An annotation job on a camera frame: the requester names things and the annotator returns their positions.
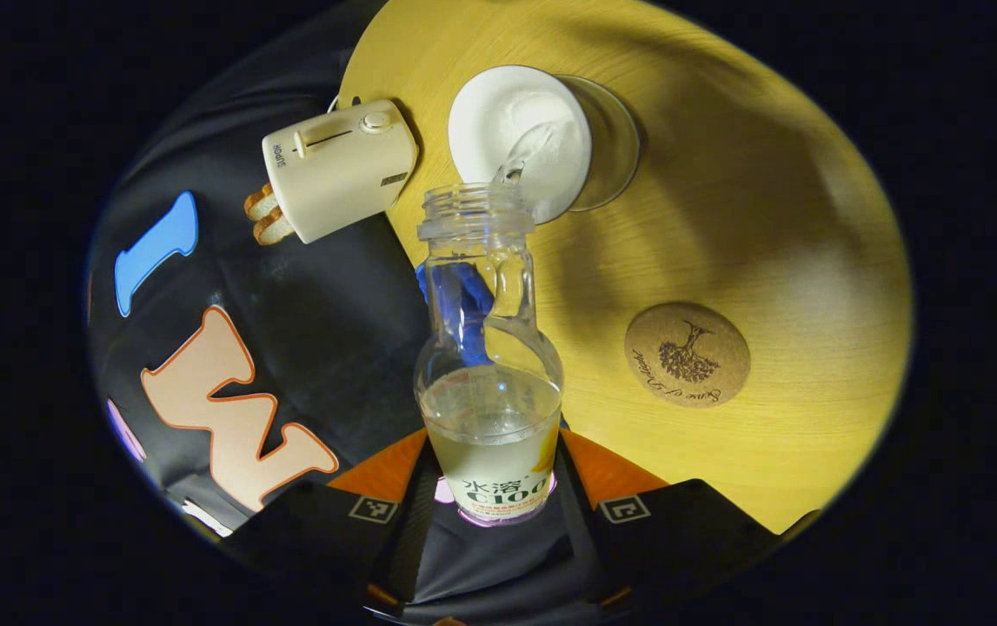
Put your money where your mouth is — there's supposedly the clear plastic water bottle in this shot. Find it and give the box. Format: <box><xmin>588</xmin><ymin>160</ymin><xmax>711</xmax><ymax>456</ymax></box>
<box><xmin>414</xmin><ymin>183</ymin><xmax>565</xmax><ymax>528</ymax></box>

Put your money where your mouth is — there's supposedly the round cork coaster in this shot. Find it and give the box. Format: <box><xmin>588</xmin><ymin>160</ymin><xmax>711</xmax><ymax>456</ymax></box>
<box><xmin>624</xmin><ymin>302</ymin><xmax>752</xmax><ymax>409</ymax></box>

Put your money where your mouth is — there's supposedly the toasted bread slice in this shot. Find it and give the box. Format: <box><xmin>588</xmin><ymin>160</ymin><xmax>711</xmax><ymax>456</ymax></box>
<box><xmin>253</xmin><ymin>207</ymin><xmax>296</xmax><ymax>246</ymax></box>
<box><xmin>243</xmin><ymin>183</ymin><xmax>278</xmax><ymax>222</ymax></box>

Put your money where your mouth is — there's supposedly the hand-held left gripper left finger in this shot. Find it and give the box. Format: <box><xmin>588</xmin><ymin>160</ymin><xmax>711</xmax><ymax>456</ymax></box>
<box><xmin>220</xmin><ymin>428</ymin><xmax>442</xmax><ymax>615</ymax></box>

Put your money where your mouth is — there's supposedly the black backdrop cloth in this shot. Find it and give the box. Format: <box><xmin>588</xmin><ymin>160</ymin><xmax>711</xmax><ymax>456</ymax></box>
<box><xmin>85</xmin><ymin>0</ymin><xmax>612</xmax><ymax>625</ymax></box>

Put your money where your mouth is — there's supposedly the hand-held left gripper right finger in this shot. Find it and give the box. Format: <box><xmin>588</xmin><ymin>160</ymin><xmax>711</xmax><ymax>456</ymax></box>
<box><xmin>555</xmin><ymin>426</ymin><xmax>782</xmax><ymax>609</ymax></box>

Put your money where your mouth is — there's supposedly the cream white toaster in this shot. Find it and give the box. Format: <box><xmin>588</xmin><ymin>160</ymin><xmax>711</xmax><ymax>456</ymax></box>
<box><xmin>262</xmin><ymin>98</ymin><xmax>420</xmax><ymax>245</ymax></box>

